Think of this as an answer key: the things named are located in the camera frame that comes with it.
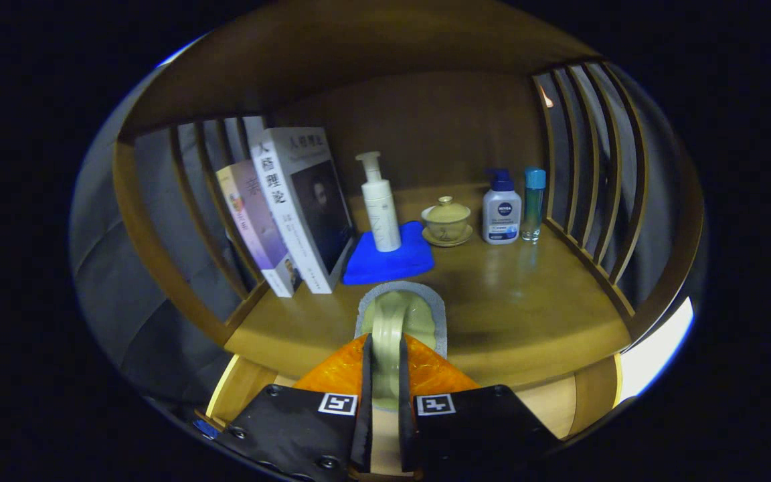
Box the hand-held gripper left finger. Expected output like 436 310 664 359
215 333 374 482

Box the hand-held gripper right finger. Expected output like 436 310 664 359
397 333 564 482

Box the green scrub brush grey pad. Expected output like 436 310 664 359
355 281 448 412

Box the brown wooden drawer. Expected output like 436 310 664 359
205 353 624 479

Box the wooden countertop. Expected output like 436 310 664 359
225 184 634 389

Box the brown wooden cabinet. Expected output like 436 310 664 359
112 0 706 443

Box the blue folded cloth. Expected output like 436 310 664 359
342 221 436 287

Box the yellow-green lidded teacup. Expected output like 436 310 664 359
420 195 474 248

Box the white pump bottle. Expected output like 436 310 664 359
355 151 403 253

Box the purple book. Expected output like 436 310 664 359
216 159 303 299

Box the white lotion bottle blue cap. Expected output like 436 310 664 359
482 168 523 246

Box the thick white book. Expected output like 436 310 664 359
250 127 356 295

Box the teal glass bottle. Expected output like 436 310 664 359
521 167 547 242

